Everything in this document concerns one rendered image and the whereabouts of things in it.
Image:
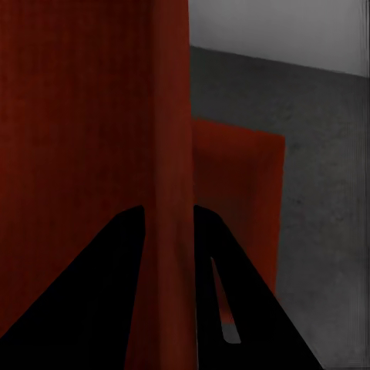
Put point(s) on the storage box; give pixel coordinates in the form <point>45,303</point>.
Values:
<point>238,173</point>
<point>95,119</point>

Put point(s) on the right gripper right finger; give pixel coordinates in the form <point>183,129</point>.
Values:
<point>269,340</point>

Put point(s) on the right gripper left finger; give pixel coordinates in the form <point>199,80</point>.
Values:
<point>82,320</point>

